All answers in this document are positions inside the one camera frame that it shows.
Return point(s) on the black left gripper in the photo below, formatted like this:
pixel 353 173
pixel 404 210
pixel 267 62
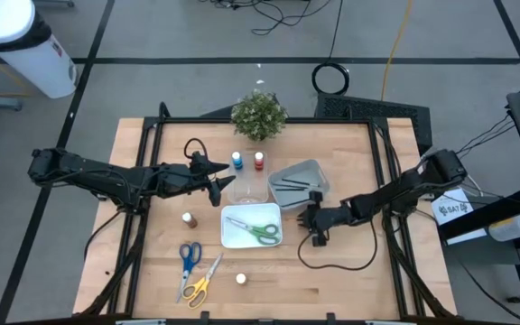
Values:
pixel 176 180

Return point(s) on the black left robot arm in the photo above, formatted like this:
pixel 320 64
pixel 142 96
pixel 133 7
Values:
pixel 88 173

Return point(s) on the red paint bottle white cap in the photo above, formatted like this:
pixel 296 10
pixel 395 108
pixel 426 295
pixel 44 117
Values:
pixel 259 161

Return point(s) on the black power plug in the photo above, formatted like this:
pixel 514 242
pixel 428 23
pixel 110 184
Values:
pixel 515 299

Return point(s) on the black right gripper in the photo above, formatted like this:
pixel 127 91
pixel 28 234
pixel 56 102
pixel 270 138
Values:
pixel 334 216

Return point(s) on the translucent plastic container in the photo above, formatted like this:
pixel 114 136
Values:
pixel 510 228

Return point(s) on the brown paint bottle white cap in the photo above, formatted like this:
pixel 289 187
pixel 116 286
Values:
pixel 189 220

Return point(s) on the ochre paint bottle white cap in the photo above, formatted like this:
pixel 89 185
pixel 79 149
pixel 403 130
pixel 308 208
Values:
pixel 241 278

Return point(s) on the blue paint bottle white cap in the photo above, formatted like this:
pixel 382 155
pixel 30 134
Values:
pixel 237 161

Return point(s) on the black perforated panel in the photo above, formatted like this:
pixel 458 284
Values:
pixel 364 108

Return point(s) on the artificial green potted plant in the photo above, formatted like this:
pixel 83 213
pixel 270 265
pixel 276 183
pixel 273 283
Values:
pixel 259 115

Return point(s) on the white trash bin black liner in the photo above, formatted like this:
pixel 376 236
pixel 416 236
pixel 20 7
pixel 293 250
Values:
pixel 39 63

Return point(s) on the white paper label sheet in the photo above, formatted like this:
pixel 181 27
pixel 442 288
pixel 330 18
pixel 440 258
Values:
pixel 452 207

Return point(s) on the silver aluminium bar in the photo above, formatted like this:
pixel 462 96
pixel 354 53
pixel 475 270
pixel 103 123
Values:
pixel 391 322
pixel 140 322

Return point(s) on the grey plastic bin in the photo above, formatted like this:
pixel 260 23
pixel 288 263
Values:
pixel 305 171

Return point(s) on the black frame clamp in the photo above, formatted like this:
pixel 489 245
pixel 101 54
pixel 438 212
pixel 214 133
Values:
pixel 204 316
pixel 331 317

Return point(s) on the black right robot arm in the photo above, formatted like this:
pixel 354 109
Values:
pixel 404 187

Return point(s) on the white plastic bin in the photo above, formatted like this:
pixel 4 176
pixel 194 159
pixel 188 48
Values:
pixel 242 237

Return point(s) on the clear plastic bin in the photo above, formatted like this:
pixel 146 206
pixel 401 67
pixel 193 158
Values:
pixel 248 187

